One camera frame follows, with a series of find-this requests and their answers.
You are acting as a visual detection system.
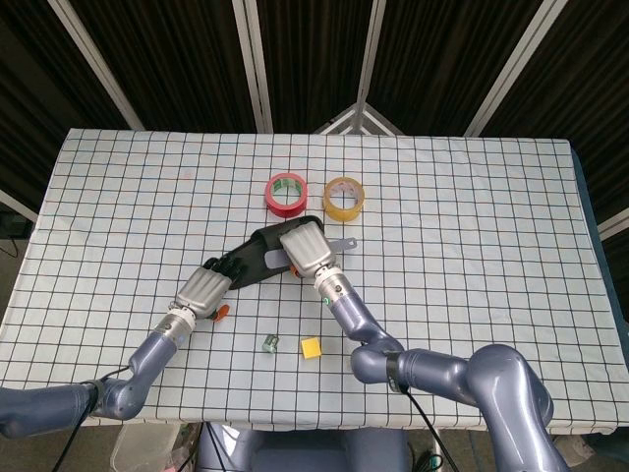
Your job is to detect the white black checked tablecloth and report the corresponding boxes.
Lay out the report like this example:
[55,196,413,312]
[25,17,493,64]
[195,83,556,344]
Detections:
[0,128,629,437]

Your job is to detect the clear plastic container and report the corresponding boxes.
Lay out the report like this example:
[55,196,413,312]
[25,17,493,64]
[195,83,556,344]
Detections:
[111,423,184,472]

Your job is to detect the small black device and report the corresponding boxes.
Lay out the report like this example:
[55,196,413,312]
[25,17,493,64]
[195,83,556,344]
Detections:
[0,209,33,258]

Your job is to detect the dark blue under cloth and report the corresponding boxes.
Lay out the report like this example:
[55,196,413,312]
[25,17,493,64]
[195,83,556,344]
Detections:
[569,147,629,340]

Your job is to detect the blue-grey robot torso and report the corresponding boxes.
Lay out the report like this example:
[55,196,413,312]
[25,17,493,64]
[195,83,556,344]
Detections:
[196,425,412,472]

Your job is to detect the yellow clear tape roll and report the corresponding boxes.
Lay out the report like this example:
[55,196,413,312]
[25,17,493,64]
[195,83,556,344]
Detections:
[322,176,368,223]

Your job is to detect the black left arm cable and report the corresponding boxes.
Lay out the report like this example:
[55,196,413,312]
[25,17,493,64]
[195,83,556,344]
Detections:
[51,366,132,472]

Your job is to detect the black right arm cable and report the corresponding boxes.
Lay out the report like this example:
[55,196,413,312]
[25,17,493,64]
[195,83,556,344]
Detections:
[402,387,446,472]

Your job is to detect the white metal stand frame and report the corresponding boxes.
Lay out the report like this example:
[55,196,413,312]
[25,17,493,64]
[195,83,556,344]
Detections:
[314,101,405,137]

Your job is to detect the red tape roll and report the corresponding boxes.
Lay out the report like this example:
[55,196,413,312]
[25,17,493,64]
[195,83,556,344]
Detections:
[264,172,309,218]

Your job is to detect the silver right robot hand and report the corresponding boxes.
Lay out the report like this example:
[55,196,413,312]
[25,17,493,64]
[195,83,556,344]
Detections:
[278,222,339,279]

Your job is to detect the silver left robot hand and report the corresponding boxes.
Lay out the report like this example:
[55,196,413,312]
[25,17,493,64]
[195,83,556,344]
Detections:
[174,255,246,322]

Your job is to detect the dark folding screen panel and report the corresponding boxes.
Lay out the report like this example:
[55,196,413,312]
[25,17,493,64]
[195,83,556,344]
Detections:
[362,0,549,138]
[0,0,137,222]
[474,0,629,242]
[61,0,264,134]
[244,0,377,135]

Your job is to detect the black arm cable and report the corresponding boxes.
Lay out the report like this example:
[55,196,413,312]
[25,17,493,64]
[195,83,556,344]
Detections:
[402,387,446,472]
[51,366,132,472]

